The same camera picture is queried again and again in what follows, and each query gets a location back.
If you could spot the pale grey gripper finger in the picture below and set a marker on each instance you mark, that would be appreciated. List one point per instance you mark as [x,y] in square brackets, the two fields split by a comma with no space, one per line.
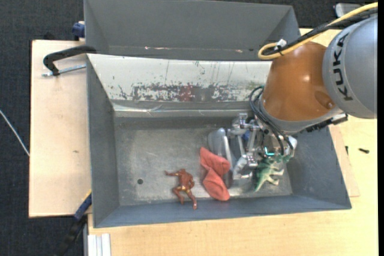
[241,169]
[216,141]

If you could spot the green toy dinosaur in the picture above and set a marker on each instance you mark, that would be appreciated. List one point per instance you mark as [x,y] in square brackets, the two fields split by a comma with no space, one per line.
[267,172]

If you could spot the red cloth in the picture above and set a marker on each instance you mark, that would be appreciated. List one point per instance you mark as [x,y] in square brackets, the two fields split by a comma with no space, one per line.
[215,177]

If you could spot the red-brown toy figure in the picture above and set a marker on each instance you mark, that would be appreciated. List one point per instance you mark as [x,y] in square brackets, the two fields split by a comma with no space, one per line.
[184,184]

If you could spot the grey metal bin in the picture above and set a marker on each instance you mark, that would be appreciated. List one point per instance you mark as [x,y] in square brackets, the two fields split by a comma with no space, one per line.
[156,159]

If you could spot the small black screw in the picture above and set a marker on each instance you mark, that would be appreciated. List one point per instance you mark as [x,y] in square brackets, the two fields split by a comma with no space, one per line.
[364,150]

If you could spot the pale wood board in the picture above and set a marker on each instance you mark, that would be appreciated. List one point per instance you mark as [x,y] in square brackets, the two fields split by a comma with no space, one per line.
[58,135]

